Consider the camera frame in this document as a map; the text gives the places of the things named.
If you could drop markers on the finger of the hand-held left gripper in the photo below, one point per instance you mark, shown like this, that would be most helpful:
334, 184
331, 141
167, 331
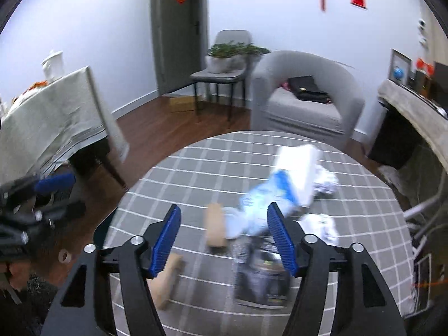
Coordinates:
66, 211
56, 182

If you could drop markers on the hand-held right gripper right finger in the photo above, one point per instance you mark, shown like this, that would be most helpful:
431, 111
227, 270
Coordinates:
281, 241

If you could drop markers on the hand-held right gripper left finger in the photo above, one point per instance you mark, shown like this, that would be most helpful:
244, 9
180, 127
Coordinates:
166, 245

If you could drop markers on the blue white plastic wrapper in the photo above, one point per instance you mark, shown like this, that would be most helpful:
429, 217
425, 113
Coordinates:
266, 199

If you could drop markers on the white paper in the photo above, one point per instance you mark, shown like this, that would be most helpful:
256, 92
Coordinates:
324, 182
320, 227

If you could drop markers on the brown cardboard tube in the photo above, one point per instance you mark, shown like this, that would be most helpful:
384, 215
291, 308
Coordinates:
166, 283

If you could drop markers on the dark glossy packet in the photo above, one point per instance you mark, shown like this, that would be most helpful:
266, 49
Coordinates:
260, 280

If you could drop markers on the tape roll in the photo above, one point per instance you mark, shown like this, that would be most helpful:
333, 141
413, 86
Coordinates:
64, 255

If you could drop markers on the wooden block upright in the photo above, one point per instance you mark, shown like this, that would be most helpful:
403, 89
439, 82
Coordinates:
216, 225

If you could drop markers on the dark wooden table leg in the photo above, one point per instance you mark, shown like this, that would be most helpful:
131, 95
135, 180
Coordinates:
112, 171

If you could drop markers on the beige tablecloth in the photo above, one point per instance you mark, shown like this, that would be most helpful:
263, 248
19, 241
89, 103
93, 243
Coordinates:
49, 119

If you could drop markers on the grey checked tablecloth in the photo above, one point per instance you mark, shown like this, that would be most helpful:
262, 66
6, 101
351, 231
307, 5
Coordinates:
210, 168

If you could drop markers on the white jug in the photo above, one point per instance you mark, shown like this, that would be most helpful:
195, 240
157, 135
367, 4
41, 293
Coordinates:
52, 64

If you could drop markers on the grey armchair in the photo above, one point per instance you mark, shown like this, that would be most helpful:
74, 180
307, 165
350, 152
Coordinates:
308, 119

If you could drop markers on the cardboard box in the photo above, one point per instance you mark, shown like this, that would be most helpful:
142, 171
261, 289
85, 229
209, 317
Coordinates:
182, 104

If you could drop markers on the black bag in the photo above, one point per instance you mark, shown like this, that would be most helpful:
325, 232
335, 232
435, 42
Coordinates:
308, 89

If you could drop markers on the pink item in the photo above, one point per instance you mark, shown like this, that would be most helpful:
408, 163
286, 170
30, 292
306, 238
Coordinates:
285, 85

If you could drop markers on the grey chair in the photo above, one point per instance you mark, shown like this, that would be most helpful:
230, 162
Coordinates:
224, 77

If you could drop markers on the grey door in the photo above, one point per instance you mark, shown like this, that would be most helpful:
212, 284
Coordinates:
175, 42

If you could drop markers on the beige desk cloth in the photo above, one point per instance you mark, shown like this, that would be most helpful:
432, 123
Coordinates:
413, 108

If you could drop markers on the large white potted plant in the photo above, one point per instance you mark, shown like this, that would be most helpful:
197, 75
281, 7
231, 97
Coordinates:
224, 59

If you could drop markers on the small potted plant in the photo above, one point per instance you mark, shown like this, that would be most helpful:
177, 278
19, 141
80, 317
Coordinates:
257, 49

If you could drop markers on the blue globe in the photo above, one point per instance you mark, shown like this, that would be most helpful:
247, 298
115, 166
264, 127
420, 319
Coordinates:
398, 73

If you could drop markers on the black monitor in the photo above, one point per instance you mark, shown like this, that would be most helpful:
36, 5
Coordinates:
441, 84

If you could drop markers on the red decoration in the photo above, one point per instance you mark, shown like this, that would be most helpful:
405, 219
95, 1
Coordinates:
424, 66

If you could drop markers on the white metal frame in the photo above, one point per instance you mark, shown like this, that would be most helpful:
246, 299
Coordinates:
420, 210

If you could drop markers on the picture frame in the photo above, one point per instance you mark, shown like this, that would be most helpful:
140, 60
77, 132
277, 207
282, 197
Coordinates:
406, 61

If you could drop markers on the white wall camera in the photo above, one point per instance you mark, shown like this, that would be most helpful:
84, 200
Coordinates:
422, 31

